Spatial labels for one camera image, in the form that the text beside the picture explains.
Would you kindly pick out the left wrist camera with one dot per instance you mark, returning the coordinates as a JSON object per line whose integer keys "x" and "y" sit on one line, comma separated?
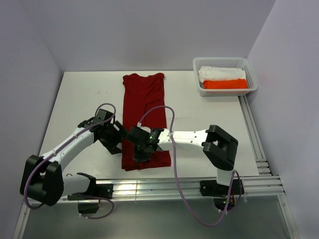
{"x": 103, "y": 117}

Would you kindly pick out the rolled orange t-shirt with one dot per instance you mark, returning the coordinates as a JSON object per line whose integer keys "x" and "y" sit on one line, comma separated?
{"x": 226, "y": 84}

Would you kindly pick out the rolled white t-shirt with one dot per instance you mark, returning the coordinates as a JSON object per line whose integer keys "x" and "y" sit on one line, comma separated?
{"x": 220, "y": 73}

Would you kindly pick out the dark red t-shirt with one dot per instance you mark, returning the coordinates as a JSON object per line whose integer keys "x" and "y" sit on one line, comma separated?
{"x": 141, "y": 95}

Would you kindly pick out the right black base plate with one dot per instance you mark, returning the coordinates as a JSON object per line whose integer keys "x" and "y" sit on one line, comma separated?
{"x": 212, "y": 189}

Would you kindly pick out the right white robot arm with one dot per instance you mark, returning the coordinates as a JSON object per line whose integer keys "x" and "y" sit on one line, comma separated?
{"x": 218, "y": 146}

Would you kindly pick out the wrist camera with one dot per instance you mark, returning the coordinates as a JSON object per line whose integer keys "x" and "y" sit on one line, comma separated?
{"x": 138, "y": 135}
{"x": 103, "y": 117}

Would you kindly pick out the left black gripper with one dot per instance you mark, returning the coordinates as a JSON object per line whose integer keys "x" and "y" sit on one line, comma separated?
{"x": 111, "y": 146}

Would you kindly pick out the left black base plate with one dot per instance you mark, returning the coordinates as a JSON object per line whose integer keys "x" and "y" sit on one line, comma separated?
{"x": 104, "y": 190}

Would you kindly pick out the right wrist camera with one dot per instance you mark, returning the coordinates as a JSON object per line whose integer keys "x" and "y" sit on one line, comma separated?
{"x": 138, "y": 135}

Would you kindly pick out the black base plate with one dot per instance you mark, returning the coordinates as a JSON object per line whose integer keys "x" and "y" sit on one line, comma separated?
{"x": 104, "y": 190}
{"x": 212, "y": 189}

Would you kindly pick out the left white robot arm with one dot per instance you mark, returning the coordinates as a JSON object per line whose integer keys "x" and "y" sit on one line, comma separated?
{"x": 43, "y": 178}

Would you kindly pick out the white plastic basket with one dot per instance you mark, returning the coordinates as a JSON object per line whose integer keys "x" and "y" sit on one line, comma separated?
{"x": 224, "y": 62}

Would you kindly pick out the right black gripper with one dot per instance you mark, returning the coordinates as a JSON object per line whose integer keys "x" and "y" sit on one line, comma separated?
{"x": 139, "y": 157}

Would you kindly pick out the aluminium rail frame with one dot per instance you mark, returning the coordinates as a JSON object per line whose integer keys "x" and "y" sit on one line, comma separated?
{"x": 265, "y": 184}

